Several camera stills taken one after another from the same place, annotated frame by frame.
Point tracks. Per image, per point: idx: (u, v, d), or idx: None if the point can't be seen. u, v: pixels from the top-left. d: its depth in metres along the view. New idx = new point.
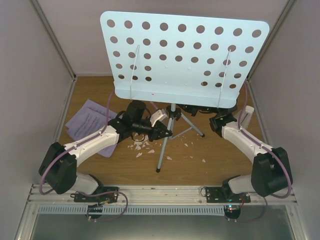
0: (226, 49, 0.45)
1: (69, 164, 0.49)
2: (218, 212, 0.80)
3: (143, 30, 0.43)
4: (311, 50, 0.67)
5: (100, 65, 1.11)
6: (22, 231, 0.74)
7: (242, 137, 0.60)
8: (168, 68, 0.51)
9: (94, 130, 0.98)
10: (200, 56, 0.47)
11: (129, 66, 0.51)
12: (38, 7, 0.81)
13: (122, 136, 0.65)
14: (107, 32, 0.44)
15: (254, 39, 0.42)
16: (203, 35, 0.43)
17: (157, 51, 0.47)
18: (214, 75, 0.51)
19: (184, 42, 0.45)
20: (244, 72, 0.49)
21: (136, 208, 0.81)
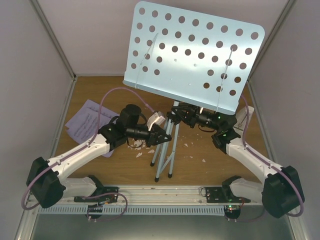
0: (229, 48, 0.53)
1: (52, 181, 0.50)
2: (218, 212, 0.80)
3: (165, 21, 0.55)
4: (310, 50, 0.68)
5: (100, 65, 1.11)
6: (22, 231, 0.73)
7: (248, 155, 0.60)
8: (177, 62, 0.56)
9: (94, 130, 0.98)
10: (206, 52, 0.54)
11: (144, 54, 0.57)
12: (38, 7, 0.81)
13: (114, 144, 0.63)
14: (137, 19, 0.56)
15: (252, 41, 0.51)
16: (211, 31, 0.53)
17: (171, 42, 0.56)
18: (216, 75, 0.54)
19: (195, 35, 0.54)
20: (244, 75, 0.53)
21: (136, 208, 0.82)
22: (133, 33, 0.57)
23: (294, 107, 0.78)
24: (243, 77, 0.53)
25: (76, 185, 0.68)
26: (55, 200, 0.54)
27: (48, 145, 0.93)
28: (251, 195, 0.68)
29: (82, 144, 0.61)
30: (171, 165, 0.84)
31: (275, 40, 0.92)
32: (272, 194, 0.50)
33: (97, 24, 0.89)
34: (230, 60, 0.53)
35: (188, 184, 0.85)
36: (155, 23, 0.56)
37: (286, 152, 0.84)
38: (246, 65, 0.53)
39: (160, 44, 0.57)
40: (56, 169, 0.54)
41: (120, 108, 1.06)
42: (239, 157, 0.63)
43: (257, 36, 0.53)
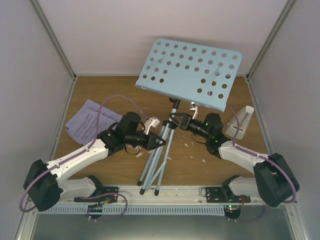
0: (217, 65, 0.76)
1: (49, 184, 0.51)
2: (218, 212, 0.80)
3: (173, 48, 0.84)
4: (310, 51, 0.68)
5: (100, 65, 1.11)
6: (22, 231, 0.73)
7: (237, 153, 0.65)
8: (178, 73, 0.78)
9: (94, 130, 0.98)
10: (200, 66, 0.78)
11: (155, 67, 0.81)
12: (38, 7, 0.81)
13: (112, 149, 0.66)
14: (154, 47, 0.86)
15: (233, 60, 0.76)
16: (203, 54, 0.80)
17: (175, 60, 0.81)
18: (208, 82, 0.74)
19: (193, 56, 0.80)
20: (229, 81, 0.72)
21: (136, 208, 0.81)
22: (150, 56, 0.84)
23: (294, 106, 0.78)
24: (228, 82, 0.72)
25: (74, 187, 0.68)
26: (51, 203, 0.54)
27: (48, 145, 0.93)
28: (252, 192, 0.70)
29: (81, 148, 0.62)
30: (159, 182, 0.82)
31: (274, 40, 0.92)
32: (264, 184, 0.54)
33: (97, 24, 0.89)
34: (218, 72, 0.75)
35: (188, 184, 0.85)
36: (166, 49, 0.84)
37: (286, 152, 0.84)
38: (230, 75, 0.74)
39: (168, 61, 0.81)
40: (55, 172, 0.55)
41: (120, 108, 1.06)
42: (230, 157, 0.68)
43: (237, 56, 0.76)
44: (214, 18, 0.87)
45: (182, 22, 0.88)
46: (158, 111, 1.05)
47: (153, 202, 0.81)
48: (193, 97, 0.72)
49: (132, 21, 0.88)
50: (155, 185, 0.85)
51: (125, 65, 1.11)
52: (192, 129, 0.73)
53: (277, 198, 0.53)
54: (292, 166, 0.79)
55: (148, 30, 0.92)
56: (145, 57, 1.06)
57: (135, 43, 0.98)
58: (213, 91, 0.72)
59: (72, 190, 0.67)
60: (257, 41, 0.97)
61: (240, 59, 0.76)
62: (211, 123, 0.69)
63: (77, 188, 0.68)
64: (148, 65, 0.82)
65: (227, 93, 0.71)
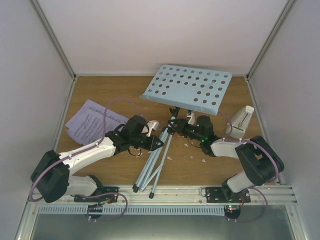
0: (211, 81, 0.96)
1: (61, 174, 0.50)
2: (218, 212, 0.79)
3: (176, 71, 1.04)
4: (310, 50, 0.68)
5: (100, 64, 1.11)
6: (22, 231, 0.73)
7: (225, 144, 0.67)
8: (179, 87, 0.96)
9: (94, 130, 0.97)
10: (197, 82, 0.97)
11: (160, 84, 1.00)
12: (38, 7, 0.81)
13: (119, 149, 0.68)
14: (160, 70, 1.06)
15: (223, 78, 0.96)
16: (200, 75, 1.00)
17: (177, 79, 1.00)
18: (203, 93, 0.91)
19: (192, 76, 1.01)
20: (221, 92, 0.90)
21: (136, 208, 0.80)
22: (156, 76, 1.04)
23: (294, 106, 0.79)
24: (220, 93, 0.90)
25: (79, 182, 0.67)
26: (59, 194, 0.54)
27: (48, 145, 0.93)
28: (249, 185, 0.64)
29: (91, 144, 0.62)
30: (156, 181, 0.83)
31: (274, 40, 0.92)
32: (248, 165, 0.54)
33: (98, 24, 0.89)
34: (212, 86, 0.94)
35: (188, 184, 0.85)
36: (170, 72, 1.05)
37: (285, 152, 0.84)
38: (222, 88, 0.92)
39: (171, 79, 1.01)
40: (67, 162, 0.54)
41: (120, 108, 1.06)
42: (220, 149, 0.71)
43: (228, 75, 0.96)
44: (214, 18, 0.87)
45: (183, 22, 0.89)
46: (158, 111, 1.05)
47: (152, 202, 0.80)
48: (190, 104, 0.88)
49: (132, 20, 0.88)
50: (152, 184, 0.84)
51: (126, 65, 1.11)
52: (188, 133, 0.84)
53: (264, 178, 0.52)
54: (292, 166, 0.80)
55: (148, 30, 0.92)
56: (145, 57, 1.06)
57: (135, 43, 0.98)
58: (207, 99, 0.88)
59: (77, 186, 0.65)
60: (257, 41, 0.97)
61: (230, 77, 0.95)
62: (202, 123, 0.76)
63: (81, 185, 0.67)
64: (154, 83, 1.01)
65: (220, 101, 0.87)
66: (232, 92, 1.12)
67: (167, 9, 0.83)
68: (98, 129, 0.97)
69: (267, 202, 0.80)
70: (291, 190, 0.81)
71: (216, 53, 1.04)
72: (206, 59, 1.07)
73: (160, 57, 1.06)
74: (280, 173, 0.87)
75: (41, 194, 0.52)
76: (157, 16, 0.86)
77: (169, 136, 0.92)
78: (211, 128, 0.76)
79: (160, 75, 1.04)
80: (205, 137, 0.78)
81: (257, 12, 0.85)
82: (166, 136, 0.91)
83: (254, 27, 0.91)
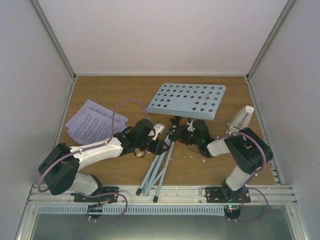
0: (207, 93, 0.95)
1: (72, 165, 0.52)
2: (218, 212, 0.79)
3: (175, 87, 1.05)
4: (310, 50, 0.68)
5: (100, 64, 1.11)
6: (22, 231, 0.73)
7: (217, 141, 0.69)
8: (178, 100, 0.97)
9: (94, 130, 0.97)
10: (195, 95, 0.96)
11: (159, 98, 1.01)
12: (38, 6, 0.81)
13: (125, 150, 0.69)
14: (161, 87, 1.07)
15: (218, 90, 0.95)
16: (198, 88, 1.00)
17: (176, 93, 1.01)
18: (200, 103, 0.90)
19: (190, 90, 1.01)
20: (217, 101, 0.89)
21: (136, 208, 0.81)
22: (158, 93, 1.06)
23: (294, 106, 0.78)
24: (216, 102, 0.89)
25: (82, 179, 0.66)
26: (65, 187, 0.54)
27: (48, 145, 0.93)
28: (246, 179, 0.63)
29: (100, 142, 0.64)
30: (160, 181, 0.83)
31: (274, 40, 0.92)
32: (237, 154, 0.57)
33: (97, 24, 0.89)
34: (209, 97, 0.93)
35: (188, 184, 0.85)
36: (169, 88, 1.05)
37: (286, 152, 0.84)
38: (218, 98, 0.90)
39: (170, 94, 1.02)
40: (77, 156, 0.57)
41: (120, 108, 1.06)
42: (216, 149, 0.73)
43: (222, 88, 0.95)
44: (214, 18, 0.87)
45: (183, 21, 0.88)
46: None
47: (151, 202, 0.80)
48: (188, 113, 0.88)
49: (131, 20, 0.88)
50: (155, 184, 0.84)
51: (125, 65, 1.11)
52: (187, 138, 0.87)
53: (253, 166, 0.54)
54: (292, 166, 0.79)
55: (148, 29, 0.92)
56: (145, 57, 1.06)
57: (135, 43, 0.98)
58: (204, 108, 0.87)
59: (80, 182, 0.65)
60: (257, 41, 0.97)
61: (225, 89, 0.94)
62: (197, 126, 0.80)
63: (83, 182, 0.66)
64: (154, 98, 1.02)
65: (216, 108, 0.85)
66: (232, 91, 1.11)
67: (166, 9, 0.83)
68: (98, 129, 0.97)
69: (267, 202, 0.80)
70: (291, 190, 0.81)
71: (216, 52, 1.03)
72: (206, 59, 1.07)
73: (160, 57, 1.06)
74: (280, 173, 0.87)
75: (48, 186, 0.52)
76: (157, 15, 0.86)
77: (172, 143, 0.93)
78: (206, 131, 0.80)
79: (160, 92, 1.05)
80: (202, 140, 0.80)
81: (257, 11, 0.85)
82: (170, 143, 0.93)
83: (254, 27, 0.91)
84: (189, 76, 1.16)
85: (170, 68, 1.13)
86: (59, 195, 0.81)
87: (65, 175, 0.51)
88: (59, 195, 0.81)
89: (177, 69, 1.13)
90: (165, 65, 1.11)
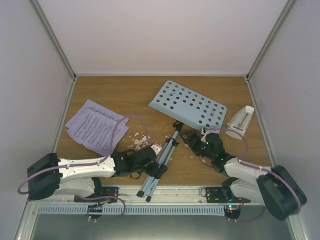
0: (212, 107, 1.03)
1: (54, 180, 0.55)
2: (218, 212, 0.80)
3: (181, 88, 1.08)
4: (310, 51, 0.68)
5: (100, 64, 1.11)
6: (22, 231, 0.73)
7: (242, 169, 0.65)
8: (185, 106, 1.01)
9: (95, 130, 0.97)
10: (201, 106, 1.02)
11: (165, 98, 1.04)
12: (38, 8, 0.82)
13: (118, 173, 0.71)
14: (166, 83, 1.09)
15: (221, 107, 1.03)
16: (203, 98, 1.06)
17: (182, 97, 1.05)
18: (206, 118, 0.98)
19: (196, 96, 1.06)
20: (221, 121, 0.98)
21: (136, 208, 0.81)
22: (162, 90, 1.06)
23: (293, 107, 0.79)
24: (220, 121, 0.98)
25: (75, 185, 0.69)
26: (43, 195, 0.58)
27: (47, 145, 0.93)
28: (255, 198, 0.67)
29: (93, 160, 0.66)
30: (155, 183, 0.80)
31: (274, 40, 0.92)
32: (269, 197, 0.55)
33: (97, 24, 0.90)
34: (213, 113, 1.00)
35: (188, 184, 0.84)
36: (175, 88, 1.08)
37: (286, 152, 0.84)
38: (221, 118, 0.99)
39: (176, 96, 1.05)
40: (62, 171, 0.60)
41: (120, 108, 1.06)
42: (236, 172, 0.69)
43: (225, 107, 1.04)
44: (214, 18, 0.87)
45: (183, 22, 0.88)
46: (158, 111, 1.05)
47: (149, 202, 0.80)
48: (193, 125, 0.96)
49: (132, 20, 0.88)
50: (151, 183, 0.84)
51: (126, 65, 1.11)
52: (199, 150, 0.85)
53: (285, 211, 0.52)
54: (292, 166, 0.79)
55: (148, 29, 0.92)
56: (145, 57, 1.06)
57: (135, 43, 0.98)
58: (209, 125, 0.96)
59: (70, 188, 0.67)
60: (257, 41, 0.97)
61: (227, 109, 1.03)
62: (211, 140, 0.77)
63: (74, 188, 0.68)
64: (160, 95, 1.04)
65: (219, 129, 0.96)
66: (232, 91, 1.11)
67: (167, 8, 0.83)
68: (99, 130, 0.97)
69: None
70: None
71: (216, 52, 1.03)
72: (206, 59, 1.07)
73: (160, 57, 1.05)
74: None
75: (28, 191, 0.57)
76: (158, 15, 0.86)
77: (172, 148, 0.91)
78: (221, 145, 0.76)
79: (166, 89, 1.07)
80: (216, 155, 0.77)
81: (257, 12, 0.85)
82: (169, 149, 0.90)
83: (254, 27, 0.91)
84: (189, 76, 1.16)
85: (170, 68, 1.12)
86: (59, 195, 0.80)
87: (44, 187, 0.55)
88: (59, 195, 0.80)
89: (177, 68, 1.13)
90: (165, 65, 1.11)
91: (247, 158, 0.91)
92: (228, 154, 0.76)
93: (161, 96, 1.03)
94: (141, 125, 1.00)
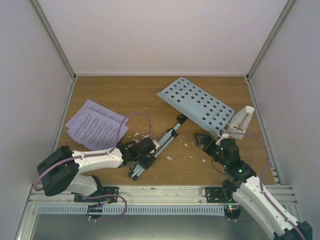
0: (219, 108, 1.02)
1: (70, 171, 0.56)
2: (218, 212, 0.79)
3: (191, 86, 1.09)
4: (310, 50, 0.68)
5: (100, 64, 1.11)
6: (22, 231, 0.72)
7: (264, 202, 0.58)
8: (192, 101, 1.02)
9: (95, 130, 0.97)
10: (208, 105, 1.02)
11: (174, 92, 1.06)
12: (38, 8, 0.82)
13: (125, 163, 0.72)
14: (178, 80, 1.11)
15: (227, 109, 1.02)
16: (211, 99, 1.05)
17: (191, 93, 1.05)
18: (211, 116, 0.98)
19: (204, 96, 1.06)
20: (225, 122, 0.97)
21: (136, 208, 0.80)
22: (173, 84, 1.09)
23: (293, 107, 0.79)
24: (224, 122, 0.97)
25: (81, 181, 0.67)
26: (61, 188, 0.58)
27: (48, 145, 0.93)
28: (257, 221, 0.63)
29: (102, 151, 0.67)
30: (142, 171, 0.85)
31: (274, 40, 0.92)
32: None
33: (97, 24, 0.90)
34: (219, 114, 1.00)
35: (188, 184, 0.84)
36: (186, 85, 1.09)
37: (286, 151, 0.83)
38: (225, 119, 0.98)
39: (186, 91, 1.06)
40: (77, 161, 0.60)
41: (120, 108, 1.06)
42: (252, 197, 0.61)
43: (232, 111, 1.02)
44: (214, 19, 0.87)
45: (183, 22, 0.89)
46: (158, 111, 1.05)
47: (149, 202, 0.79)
48: (195, 120, 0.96)
49: (132, 21, 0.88)
50: (151, 184, 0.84)
51: (125, 65, 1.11)
52: (213, 154, 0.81)
53: None
54: (293, 166, 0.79)
55: (147, 29, 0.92)
56: (145, 57, 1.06)
57: (134, 43, 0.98)
58: (212, 123, 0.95)
59: (76, 184, 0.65)
60: (256, 41, 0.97)
61: (233, 113, 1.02)
62: (226, 147, 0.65)
63: (81, 184, 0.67)
64: (170, 88, 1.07)
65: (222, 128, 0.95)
66: (232, 91, 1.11)
67: (166, 9, 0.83)
68: (100, 130, 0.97)
69: None
70: (291, 190, 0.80)
71: (216, 52, 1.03)
72: (206, 59, 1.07)
73: (160, 57, 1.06)
74: (280, 173, 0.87)
75: (44, 187, 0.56)
76: (157, 15, 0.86)
77: (172, 138, 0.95)
78: (237, 152, 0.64)
79: (177, 84, 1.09)
80: (231, 162, 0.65)
81: (257, 12, 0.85)
82: (168, 138, 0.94)
83: (254, 27, 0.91)
84: (190, 76, 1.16)
85: (170, 68, 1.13)
86: (59, 195, 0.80)
87: (63, 178, 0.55)
88: (59, 195, 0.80)
89: (177, 69, 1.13)
90: (165, 65, 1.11)
91: (247, 158, 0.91)
92: (244, 164, 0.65)
93: (171, 89, 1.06)
94: (141, 125, 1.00)
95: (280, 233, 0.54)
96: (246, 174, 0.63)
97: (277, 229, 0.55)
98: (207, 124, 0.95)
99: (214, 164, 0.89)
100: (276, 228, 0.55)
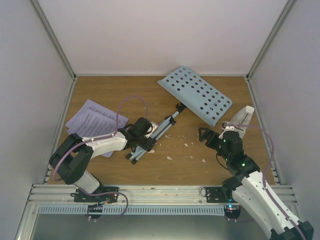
0: (217, 98, 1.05)
1: (85, 153, 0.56)
2: (218, 212, 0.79)
3: (192, 74, 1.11)
4: (310, 50, 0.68)
5: (100, 64, 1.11)
6: (22, 231, 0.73)
7: (265, 198, 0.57)
8: (191, 91, 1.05)
9: (95, 124, 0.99)
10: (207, 95, 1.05)
11: (175, 80, 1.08)
12: (39, 8, 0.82)
13: (128, 144, 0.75)
14: (179, 67, 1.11)
15: (225, 100, 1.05)
16: (210, 89, 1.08)
17: (191, 83, 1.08)
18: (208, 106, 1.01)
19: (204, 86, 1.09)
20: (222, 112, 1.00)
21: (136, 208, 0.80)
22: (174, 72, 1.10)
23: (294, 107, 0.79)
24: (221, 112, 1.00)
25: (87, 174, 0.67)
26: (79, 175, 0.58)
27: (48, 145, 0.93)
28: (257, 219, 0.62)
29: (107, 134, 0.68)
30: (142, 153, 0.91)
31: (274, 40, 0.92)
32: None
33: (97, 24, 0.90)
34: (217, 104, 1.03)
35: (188, 184, 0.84)
36: (187, 73, 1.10)
37: (286, 151, 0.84)
38: (223, 110, 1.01)
39: (186, 81, 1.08)
40: (90, 144, 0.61)
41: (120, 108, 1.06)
42: (254, 194, 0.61)
43: (230, 102, 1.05)
44: (214, 18, 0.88)
45: (183, 22, 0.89)
46: (158, 111, 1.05)
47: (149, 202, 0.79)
48: (193, 109, 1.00)
49: (132, 21, 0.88)
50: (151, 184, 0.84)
51: (126, 66, 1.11)
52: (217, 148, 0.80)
53: None
54: (293, 166, 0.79)
55: (148, 29, 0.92)
56: (145, 57, 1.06)
57: (134, 43, 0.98)
58: (209, 113, 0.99)
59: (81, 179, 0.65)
60: (256, 41, 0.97)
61: (231, 105, 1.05)
62: (229, 138, 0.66)
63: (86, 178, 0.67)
64: (170, 77, 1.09)
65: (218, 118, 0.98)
66: (232, 91, 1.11)
67: (166, 8, 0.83)
68: (100, 125, 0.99)
69: None
70: (291, 190, 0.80)
71: (216, 52, 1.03)
72: (206, 59, 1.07)
73: (160, 57, 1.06)
74: (280, 173, 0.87)
75: (63, 175, 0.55)
76: (157, 15, 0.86)
77: (169, 125, 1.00)
78: (240, 145, 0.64)
79: (178, 72, 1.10)
80: (234, 155, 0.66)
81: (257, 12, 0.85)
82: (167, 125, 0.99)
83: (254, 27, 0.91)
84: None
85: (170, 68, 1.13)
86: (59, 195, 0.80)
87: (81, 160, 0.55)
88: (59, 195, 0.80)
89: None
90: (164, 65, 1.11)
91: None
92: (247, 158, 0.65)
93: (172, 78, 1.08)
94: None
95: (279, 231, 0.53)
96: (249, 168, 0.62)
97: (276, 226, 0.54)
98: (205, 113, 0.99)
99: (218, 157, 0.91)
100: (276, 226, 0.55)
